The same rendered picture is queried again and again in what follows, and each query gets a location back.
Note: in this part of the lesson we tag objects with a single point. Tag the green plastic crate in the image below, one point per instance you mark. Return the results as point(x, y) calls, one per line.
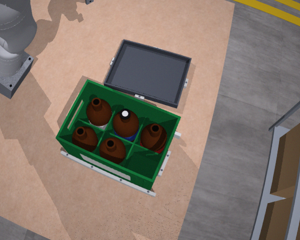
point(141, 164)

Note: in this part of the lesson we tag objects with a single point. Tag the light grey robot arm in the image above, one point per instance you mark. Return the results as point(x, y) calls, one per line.
point(17, 30)

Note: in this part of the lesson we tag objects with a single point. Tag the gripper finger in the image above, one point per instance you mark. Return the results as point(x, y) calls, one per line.
point(88, 1)

